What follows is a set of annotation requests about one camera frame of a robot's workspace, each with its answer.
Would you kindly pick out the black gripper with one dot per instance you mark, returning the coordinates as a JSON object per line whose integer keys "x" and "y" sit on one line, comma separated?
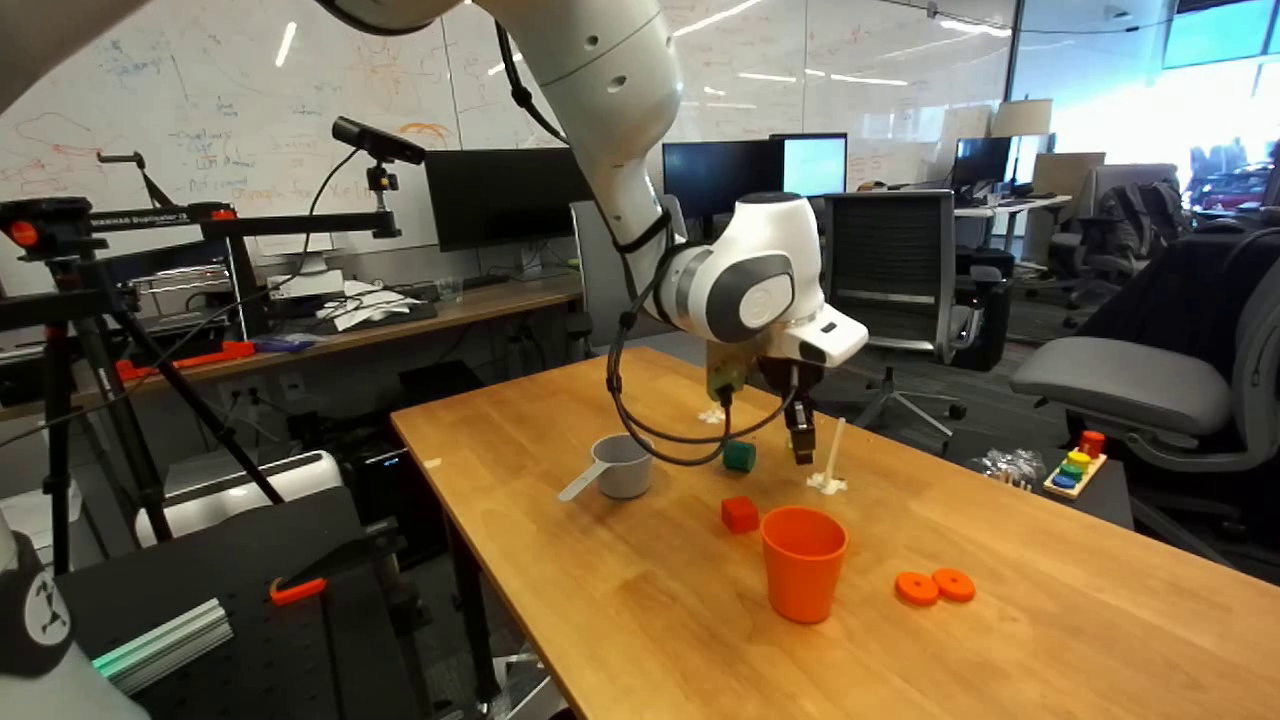
{"x": 797, "y": 383}

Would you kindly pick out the green block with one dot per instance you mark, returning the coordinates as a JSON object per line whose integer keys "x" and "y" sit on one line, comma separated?
{"x": 737, "y": 458}

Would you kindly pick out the orange block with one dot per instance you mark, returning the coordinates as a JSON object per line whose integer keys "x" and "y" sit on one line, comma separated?
{"x": 743, "y": 518}

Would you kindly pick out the gray measuring cup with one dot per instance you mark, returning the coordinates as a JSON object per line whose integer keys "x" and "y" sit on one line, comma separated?
{"x": 621, "y": 468}

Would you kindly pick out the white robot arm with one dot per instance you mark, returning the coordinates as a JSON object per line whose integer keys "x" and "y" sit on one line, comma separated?
{"x": 607, "y": 83}

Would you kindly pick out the clear plastic stand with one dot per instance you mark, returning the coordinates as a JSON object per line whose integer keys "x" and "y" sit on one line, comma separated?
{"x": 831, "y": 483}
{"x": 711, "y": 417}

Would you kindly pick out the orange plastic cup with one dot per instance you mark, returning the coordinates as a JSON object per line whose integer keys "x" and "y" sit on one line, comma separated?
{"x": 800, "y": 565}

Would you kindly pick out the black mesh office chair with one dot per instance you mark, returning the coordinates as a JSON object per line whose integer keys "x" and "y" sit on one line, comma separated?
{"x": 888, "y": 267}

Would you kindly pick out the orange disc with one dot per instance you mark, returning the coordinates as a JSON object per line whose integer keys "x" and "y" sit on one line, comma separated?
{"x": 918, "y": 590}
{"x": 953, "y": 586}

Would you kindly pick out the clear plastic pieces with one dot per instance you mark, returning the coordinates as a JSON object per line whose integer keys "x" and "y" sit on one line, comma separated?
{"x": 1014, "y": 464}

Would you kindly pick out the white lit monitor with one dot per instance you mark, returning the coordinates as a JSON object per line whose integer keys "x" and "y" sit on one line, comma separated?
{"x": 812, "y": 165}

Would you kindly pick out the colourful toy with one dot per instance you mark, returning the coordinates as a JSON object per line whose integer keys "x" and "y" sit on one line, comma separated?
{"x": 1073, "y": 464}

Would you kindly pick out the black computer monitor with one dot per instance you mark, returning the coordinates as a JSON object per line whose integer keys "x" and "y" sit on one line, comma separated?
{"x": 715, "y": 173}
{"x": 501, "y": 198}

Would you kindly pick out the gray office chair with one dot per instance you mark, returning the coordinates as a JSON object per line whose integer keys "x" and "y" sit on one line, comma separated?
{"x": 1133, "y": 383}

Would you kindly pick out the black draped cloth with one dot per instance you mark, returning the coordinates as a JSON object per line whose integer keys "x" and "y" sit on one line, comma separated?
{"x": 1172, "y": 285}

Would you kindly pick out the long wooden desk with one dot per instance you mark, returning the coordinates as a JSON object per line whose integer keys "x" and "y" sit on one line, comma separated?
{"x": 402, "y": 322}

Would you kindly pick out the white papers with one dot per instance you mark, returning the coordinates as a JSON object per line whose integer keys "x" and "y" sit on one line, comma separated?
{"x": 348, "y": 305}

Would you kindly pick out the white machine housing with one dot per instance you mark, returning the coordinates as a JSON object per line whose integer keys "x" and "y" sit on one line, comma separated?
{"x": 241, "y": 495}

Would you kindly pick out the orange tool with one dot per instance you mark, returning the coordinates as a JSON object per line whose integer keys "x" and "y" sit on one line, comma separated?
{"x": 184, "y": 360}

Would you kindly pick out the gray metal bar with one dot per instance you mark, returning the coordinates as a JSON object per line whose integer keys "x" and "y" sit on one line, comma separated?
{"x": 166, "y": 646}

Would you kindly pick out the black tripod orange knobs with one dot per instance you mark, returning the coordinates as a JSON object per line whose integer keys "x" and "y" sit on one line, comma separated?
{"x": 94, "y": 346}

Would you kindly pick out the tan wrist camera mount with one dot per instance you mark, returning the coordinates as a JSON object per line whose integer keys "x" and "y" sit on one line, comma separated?
{"x": 733, "y": 365}

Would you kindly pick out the black camera on boom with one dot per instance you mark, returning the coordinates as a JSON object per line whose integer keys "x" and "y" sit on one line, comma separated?
{"x": 379, "y": 139}

